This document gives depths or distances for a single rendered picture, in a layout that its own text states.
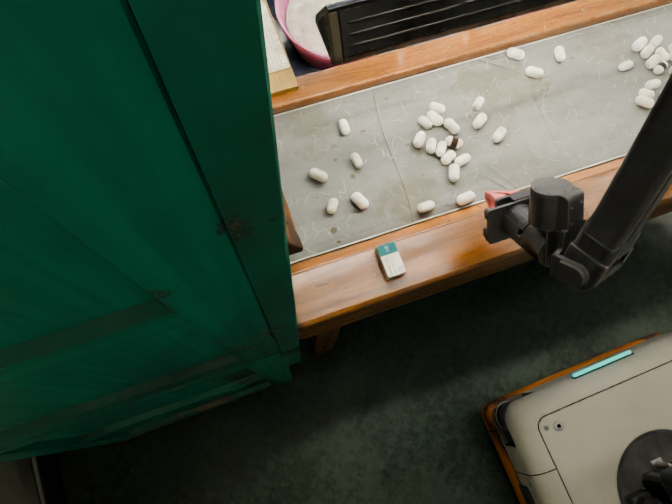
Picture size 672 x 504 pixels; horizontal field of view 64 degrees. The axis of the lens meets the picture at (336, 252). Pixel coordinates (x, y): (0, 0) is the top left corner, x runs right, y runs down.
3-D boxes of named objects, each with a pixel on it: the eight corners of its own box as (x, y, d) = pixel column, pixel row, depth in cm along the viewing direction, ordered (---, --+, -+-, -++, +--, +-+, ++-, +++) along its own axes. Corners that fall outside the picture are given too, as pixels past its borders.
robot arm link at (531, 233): (541, 275, 79) (574, 265, 80) (544, 236, 76) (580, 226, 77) (515, 252, 85) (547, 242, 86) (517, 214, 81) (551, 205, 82)
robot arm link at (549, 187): (581, 292, 73) (617, 265, 77) (592, 220, 67) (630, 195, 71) (510, 258, 82) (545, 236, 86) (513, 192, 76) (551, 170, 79)
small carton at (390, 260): (404, 274, 95) (406, 271, 93) (386, 280, 95) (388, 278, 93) (392, 244, 97) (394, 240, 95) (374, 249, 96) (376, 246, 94)
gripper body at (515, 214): (482, 206, 87) (506, 227, 81) (538, 188, 88) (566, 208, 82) (483, 239, 90) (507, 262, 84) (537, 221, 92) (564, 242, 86)
